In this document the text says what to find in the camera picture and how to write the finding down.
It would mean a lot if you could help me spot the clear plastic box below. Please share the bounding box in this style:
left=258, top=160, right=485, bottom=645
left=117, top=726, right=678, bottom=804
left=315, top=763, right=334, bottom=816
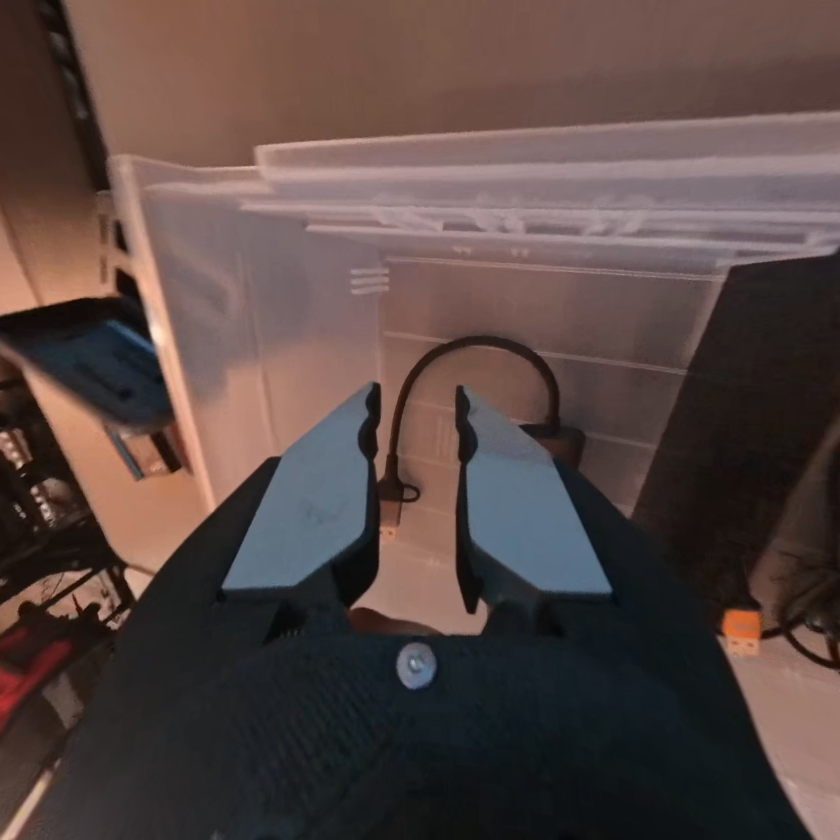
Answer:
left=108, top=112, right=840, bottom=723

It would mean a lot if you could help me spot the dark blue object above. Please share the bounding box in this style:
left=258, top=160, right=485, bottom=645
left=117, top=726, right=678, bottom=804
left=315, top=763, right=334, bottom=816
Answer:
left=0, top=295, right=191, bottom=483

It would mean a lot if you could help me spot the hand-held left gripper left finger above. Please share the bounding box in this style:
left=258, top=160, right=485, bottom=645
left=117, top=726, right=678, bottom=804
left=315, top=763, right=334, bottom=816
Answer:
left=220, top=382, right=383, bottom=601

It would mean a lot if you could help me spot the black cable orange plug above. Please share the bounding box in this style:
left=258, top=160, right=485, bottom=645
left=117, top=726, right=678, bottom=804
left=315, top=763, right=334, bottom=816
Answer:
left=721, top=571, right=840, bottom=672

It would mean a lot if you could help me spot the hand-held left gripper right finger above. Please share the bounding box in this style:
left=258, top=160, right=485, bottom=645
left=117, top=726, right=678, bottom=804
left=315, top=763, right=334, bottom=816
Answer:
left=454, top=385, right=616, bottom=616

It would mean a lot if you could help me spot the black usb hub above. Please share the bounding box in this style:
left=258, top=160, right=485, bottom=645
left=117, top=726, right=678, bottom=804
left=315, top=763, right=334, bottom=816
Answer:
left=379, top=335, right=586, bottom=547

